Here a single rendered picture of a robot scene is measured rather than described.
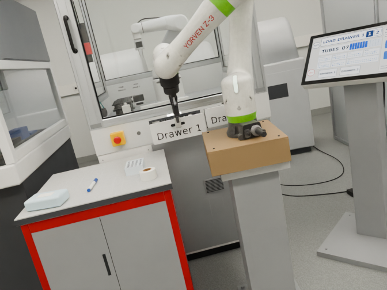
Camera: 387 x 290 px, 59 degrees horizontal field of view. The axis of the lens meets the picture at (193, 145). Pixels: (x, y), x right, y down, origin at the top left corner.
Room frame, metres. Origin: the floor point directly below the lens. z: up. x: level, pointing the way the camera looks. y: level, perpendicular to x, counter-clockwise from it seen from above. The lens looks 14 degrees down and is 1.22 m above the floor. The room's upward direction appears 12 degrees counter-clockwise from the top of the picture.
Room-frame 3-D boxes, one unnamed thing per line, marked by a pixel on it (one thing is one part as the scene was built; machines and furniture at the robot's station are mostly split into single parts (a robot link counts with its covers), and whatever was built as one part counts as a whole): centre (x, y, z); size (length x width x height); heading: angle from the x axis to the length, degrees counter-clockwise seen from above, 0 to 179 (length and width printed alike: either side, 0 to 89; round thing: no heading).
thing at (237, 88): (1.43, -0.23, 1.02); 0.16 x 0.13 x 0.19; 166
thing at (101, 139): (2.38, 0.07, 0.87); 1.02 x 0.95 x 0.14; 95
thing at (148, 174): (1.40, 0.22, 0.78); 0.07 x 0.07 x 0.04
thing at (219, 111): (1.92, -0.24, 0.87); 0.29 x 0.02 x 0.11; 95
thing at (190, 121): (1.78, 0.06, 0.87); 0.29 x 0.02 x 0.11; 95
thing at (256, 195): (1.43, -0.22, 0.38); 0.30 x 0.30 x 0.76; 89
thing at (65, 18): (1.84, 0.50, 1.45); 0.05 x 0.03 x 0.19; 5
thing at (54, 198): (1.33, 0.63, 0.78); 0.15 x 0.10 x 0.04; 83
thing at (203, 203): (2.38, 0.07, 0.40); 1.03 x 0.95 x 0.80; 95
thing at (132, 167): (1.56, 0.29, 0.78); 0.12 x 0.08 x 0.04; 3
